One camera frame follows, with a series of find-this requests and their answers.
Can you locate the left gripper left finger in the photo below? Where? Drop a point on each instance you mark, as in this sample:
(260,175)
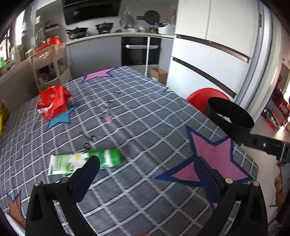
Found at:
(72,190)

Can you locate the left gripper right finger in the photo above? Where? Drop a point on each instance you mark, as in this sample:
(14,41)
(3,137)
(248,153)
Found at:
(220,191)

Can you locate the green hand cream tube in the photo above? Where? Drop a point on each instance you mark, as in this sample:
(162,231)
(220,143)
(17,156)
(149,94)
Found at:
(68,163)

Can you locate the red snack bag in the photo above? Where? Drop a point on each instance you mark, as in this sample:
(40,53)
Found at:
(53,101)

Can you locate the black trash bin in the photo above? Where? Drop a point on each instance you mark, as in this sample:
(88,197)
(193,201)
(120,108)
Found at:
(230,117)

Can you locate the person's right hand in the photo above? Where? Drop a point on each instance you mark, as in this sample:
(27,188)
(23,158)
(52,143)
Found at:
(281,183)

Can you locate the red plastic stool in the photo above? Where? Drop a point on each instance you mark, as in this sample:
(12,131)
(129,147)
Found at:
(200,98)

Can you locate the gold foil bag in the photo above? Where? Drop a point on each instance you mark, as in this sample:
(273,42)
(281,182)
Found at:
(4,115)

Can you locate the white refrigerator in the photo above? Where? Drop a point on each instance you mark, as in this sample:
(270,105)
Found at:
(220,44)

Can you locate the beige storage trolley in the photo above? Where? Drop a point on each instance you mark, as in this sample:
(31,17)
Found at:
(51,67)

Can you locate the cardboard box on floor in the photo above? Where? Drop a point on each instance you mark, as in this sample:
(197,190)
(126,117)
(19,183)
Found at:
(159,75)

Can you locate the red basket on trolley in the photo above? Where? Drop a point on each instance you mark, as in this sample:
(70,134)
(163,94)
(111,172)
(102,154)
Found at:
(53,41)

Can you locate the black built-in oven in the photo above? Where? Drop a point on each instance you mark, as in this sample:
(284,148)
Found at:
(134,50)

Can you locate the black wok on stove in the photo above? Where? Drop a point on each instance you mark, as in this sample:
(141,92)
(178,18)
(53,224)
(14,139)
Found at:
(76,33)

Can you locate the black pot on stove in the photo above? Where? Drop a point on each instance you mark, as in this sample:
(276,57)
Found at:
(104,28)

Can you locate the white rice cooker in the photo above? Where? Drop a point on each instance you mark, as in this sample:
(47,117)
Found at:
(165,28)

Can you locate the black range hood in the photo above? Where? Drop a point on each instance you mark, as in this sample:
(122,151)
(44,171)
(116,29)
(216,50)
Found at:
(77,11)

